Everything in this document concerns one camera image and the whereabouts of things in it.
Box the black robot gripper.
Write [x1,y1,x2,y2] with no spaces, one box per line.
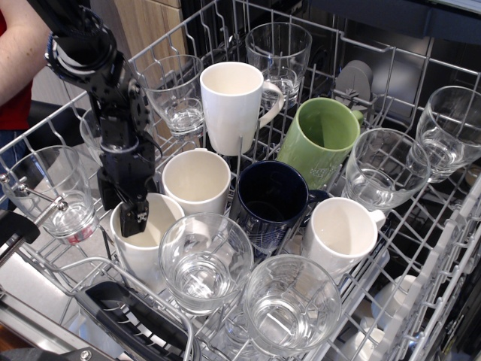
[97,138,156,238]

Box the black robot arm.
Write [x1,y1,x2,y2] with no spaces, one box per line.
[30,1,159,237]

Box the person forearm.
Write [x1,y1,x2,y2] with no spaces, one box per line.
[1,1,50,105]

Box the clear glass far left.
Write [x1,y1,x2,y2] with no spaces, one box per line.
[2,145,98,245]

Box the clear glass under gripper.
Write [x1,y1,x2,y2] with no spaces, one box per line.
[80,110,157,192]

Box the clear glass front centre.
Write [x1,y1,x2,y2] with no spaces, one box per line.
[159,213,254,315]

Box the black metal clamp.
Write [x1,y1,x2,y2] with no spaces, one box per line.
[1,183,68,266]

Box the clear glass back left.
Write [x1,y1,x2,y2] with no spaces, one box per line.
[140,55,204,140]

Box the dark blue mug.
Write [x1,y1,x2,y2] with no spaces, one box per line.
[229,160,328,259]

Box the tall white mug back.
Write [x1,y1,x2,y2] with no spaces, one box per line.
[200,62,284,156]

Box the clear glass front bottom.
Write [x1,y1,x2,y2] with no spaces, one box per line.
[243,254,341,357]

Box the green ceramic mug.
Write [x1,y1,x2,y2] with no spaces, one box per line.
[277,98,364,189]

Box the clear glass back centre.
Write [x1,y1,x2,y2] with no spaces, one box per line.
[245,22,313,109]

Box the grey plastic rack clip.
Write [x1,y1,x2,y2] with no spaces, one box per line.
[334,60,374,104]

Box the clear glass right middle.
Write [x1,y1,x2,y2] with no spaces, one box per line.
[342,128,431,214]

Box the clear glass far right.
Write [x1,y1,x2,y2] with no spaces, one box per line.
[416,86,480,183]

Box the black rack handle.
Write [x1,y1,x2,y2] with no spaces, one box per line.
[75,281,201,360]

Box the grey wire dishwasher rack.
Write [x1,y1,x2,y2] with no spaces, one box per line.
[1,1,480,360]

